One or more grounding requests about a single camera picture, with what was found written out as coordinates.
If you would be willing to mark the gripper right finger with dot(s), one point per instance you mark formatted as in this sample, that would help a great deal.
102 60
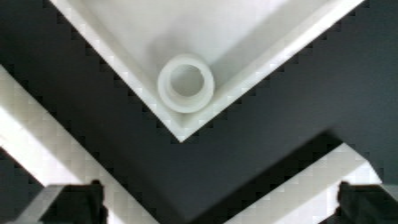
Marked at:
366 204

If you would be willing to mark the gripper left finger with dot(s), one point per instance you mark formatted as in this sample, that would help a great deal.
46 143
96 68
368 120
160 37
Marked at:
68 204

